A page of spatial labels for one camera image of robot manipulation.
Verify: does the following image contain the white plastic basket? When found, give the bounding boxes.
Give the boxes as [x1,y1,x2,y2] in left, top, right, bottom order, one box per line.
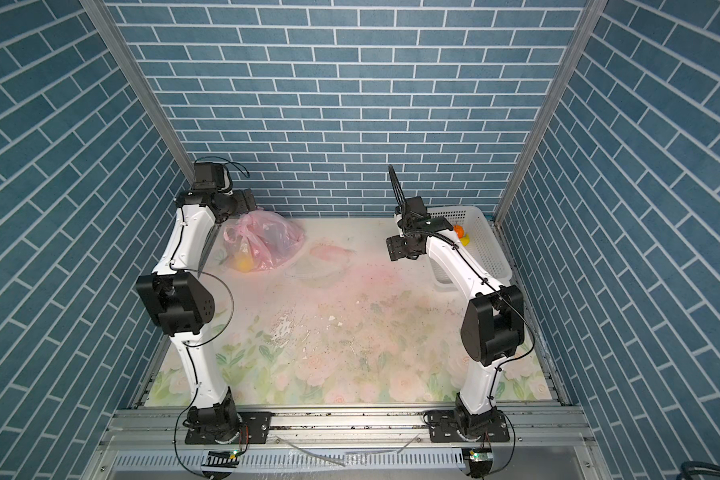
[427,205,513,285]

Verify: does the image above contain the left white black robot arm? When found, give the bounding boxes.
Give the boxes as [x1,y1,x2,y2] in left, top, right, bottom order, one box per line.
[135,188,257,442]

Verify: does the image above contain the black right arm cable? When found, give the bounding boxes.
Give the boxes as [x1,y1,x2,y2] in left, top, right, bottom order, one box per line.
[387,164,408,217]

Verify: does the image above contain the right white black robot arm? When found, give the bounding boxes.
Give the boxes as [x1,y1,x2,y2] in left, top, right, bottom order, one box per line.
[386,213,526,423]

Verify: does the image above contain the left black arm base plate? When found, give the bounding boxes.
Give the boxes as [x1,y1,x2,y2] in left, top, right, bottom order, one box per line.
[182,410,272,446]

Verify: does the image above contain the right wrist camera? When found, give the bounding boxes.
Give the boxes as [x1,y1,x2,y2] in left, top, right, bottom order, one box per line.
[398,196,430,229]

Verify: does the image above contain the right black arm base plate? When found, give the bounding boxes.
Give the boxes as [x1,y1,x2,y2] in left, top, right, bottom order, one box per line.
[423,408,510,443]

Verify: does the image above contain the yellow lemon in bag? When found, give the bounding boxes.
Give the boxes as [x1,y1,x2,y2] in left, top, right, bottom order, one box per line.
[232,255,255,273]

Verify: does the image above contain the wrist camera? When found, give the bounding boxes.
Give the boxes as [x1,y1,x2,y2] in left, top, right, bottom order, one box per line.
[398,196,430,229]
[192,162,233,193]

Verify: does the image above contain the pink plastic bag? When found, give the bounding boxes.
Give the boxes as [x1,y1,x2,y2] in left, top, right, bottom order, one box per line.
[223,210,305,272]

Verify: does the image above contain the aluminium front rail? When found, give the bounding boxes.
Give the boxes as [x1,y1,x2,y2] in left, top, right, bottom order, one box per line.
[95,404,601,451]

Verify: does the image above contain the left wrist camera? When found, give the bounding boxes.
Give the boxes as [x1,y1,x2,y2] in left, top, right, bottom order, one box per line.
[192,162,233,193]

